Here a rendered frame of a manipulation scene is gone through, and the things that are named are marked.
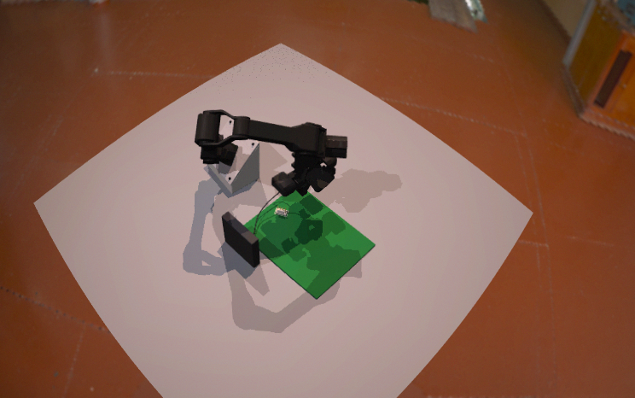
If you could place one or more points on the black square cooling fan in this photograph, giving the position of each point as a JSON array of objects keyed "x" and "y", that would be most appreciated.
[{"x": 242, "y": 240}]

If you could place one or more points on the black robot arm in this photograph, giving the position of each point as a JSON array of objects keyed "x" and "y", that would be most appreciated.
[{"x": 307, "y": 141}]

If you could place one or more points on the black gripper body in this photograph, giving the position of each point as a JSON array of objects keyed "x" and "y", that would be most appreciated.
[{"x": 286, "y": 184}]

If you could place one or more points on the green circuit board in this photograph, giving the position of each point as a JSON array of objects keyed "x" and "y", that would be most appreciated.
[{"x": 308, "y": 241}]

